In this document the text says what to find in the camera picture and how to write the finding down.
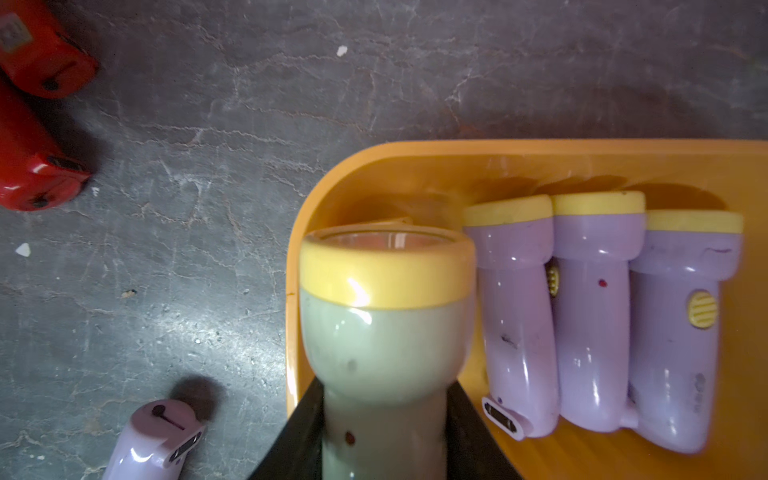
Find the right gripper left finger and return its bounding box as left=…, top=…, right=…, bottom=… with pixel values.
left=248, top=378, right=324, bottom=480

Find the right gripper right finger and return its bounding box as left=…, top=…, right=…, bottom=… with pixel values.
left=445, top=381, right=522, bottom=480

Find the green flashlight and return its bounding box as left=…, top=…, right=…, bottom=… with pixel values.
left=299, top=224, right=476, bottom=479

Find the purple flashlight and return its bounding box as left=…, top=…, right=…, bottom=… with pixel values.
left=629, top=209, right=744, bottom=454
left=550, top=191, right=646, bottom=432
left=103, top=399, right=205, bottom=480
left=463, top=195, right=560, bottom=440

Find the yellow storage box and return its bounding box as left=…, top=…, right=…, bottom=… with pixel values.
left=285, top=140, right=767, bottom=479

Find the purple flashlight front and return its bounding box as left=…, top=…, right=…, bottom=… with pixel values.
left=103, top=399, right=205, bottom=480

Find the red flashlight all red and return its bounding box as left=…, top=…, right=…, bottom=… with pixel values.
left=1, top=79, right=92, bottom=212

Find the red flashlight white head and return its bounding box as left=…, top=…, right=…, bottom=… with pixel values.
left=1, top=0, right=100, bottom=99

